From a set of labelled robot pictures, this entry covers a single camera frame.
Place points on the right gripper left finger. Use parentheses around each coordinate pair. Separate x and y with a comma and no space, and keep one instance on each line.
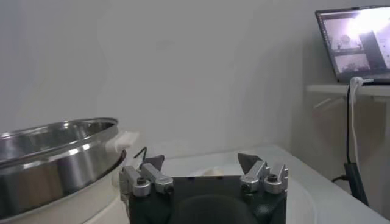
(155,178)

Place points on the white side table with laptop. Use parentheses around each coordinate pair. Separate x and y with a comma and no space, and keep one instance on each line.
(329,89)

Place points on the open dark laptop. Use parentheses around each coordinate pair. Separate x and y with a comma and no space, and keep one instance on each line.
(350,39)

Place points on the white round plate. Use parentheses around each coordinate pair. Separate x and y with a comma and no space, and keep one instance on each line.
(300,201)

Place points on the black hanging power strip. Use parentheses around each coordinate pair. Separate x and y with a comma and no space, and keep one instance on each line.
(355,182)

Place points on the white work table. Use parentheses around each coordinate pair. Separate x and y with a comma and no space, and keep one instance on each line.
(335,207)

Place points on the stainless steel steamer basket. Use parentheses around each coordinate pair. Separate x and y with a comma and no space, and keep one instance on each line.
(61,164)

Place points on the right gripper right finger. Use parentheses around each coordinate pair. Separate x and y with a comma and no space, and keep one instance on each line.
(256,175)

